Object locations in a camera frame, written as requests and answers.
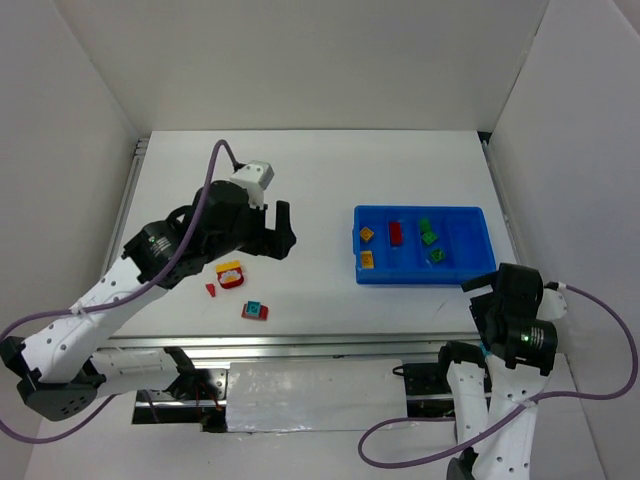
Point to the small green lego brick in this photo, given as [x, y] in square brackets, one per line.
[424, 225]

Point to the green square lego brick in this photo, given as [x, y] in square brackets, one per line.
[429, 237]

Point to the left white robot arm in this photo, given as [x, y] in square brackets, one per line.
[63, 368]

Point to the yellow face lego brick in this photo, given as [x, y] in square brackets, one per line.
[366, 234]

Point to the white foam board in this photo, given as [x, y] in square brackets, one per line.
[317, 396]

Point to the yellow lego plate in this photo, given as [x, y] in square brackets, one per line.
[367, 259]

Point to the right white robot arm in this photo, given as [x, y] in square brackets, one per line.
[493, 383]

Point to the teal rectangular lego brick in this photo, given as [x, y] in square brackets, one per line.
[484, 350]

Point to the blue plastic sorting bin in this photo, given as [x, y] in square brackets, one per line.
[462, 234]

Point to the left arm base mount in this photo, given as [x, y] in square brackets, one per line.
[202, 404]

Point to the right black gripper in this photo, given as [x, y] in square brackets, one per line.
[480, 288]

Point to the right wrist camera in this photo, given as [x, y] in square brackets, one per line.
[553, 305]

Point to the green teal lego stack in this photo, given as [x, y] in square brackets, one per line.
[437, 255]

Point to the red yellow lego brick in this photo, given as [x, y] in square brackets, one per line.
[395, 234]

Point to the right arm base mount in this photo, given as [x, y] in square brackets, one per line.
[427, 391]

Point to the red teal lego stack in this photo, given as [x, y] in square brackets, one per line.
[255, 310]

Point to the small red slope lego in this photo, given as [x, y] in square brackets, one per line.
[211, 289]

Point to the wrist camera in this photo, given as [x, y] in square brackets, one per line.
[254, 178]
[553, 305]

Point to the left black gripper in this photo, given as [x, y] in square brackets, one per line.
[261, 229]

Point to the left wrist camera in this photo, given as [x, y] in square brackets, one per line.
[254, 178]

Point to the red yellow flower lego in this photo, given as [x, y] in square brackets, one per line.
[230, 274]

